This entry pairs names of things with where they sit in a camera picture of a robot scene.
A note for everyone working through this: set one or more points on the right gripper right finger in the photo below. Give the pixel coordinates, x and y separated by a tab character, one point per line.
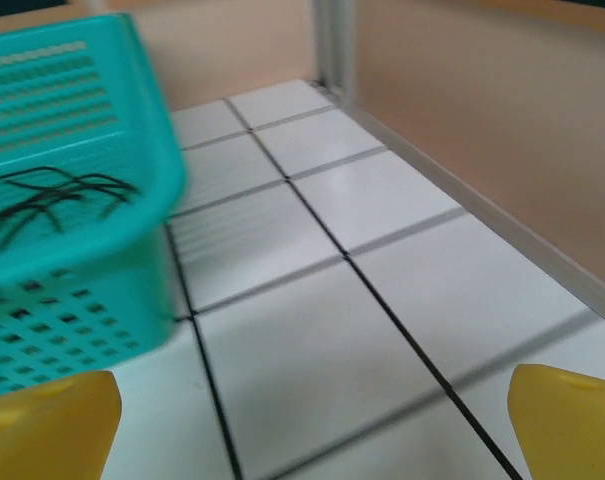
572	430

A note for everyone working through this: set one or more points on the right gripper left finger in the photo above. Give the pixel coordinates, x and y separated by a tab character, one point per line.
47	430

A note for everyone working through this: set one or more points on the teal plastic basket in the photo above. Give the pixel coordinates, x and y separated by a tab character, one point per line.
147	150

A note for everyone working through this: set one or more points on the aluminium side rail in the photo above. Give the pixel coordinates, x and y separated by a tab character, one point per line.
482	220

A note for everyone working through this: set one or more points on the aluminium corner post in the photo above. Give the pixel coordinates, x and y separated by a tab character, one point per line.
334	45

